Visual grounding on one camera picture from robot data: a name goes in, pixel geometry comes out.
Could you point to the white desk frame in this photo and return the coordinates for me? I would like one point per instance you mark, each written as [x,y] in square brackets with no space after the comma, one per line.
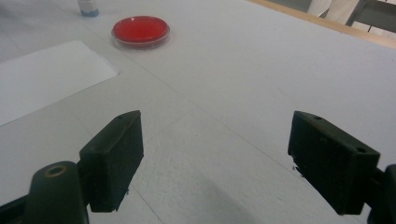
[336,9]

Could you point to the wooden table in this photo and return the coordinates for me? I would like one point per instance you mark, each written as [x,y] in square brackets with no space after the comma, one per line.
[342,28]

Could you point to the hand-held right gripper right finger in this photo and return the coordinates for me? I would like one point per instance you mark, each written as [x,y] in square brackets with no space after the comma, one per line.
[333,165]

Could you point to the white paper sheet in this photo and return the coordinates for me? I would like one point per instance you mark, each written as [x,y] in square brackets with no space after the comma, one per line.
[46,81]

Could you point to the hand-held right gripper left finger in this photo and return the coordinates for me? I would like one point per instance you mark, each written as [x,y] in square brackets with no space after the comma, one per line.
[112,161]

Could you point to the red petri dish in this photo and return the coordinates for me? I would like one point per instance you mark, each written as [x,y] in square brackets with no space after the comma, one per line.
[140,31]

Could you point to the small white bottle blue cap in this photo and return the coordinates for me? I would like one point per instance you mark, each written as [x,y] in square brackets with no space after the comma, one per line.
[88,8]

